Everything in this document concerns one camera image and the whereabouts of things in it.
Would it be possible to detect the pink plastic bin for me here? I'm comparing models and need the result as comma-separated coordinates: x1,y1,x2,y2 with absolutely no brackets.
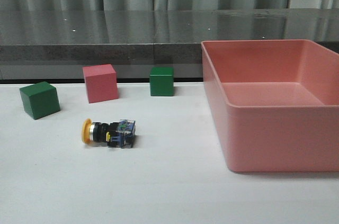
201,40,338,172

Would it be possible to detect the green cube near bin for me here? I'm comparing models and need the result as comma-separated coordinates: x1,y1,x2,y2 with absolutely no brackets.
149,67,174,96

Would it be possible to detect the pink cube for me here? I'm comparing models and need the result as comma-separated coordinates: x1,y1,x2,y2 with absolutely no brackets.
83,64,119,103

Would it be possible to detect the green cube far left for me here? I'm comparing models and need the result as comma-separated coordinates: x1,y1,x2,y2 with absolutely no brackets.
20,82,60,120

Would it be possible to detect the yellow push button switch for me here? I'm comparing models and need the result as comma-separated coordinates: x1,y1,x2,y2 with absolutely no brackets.
81,119,136,148

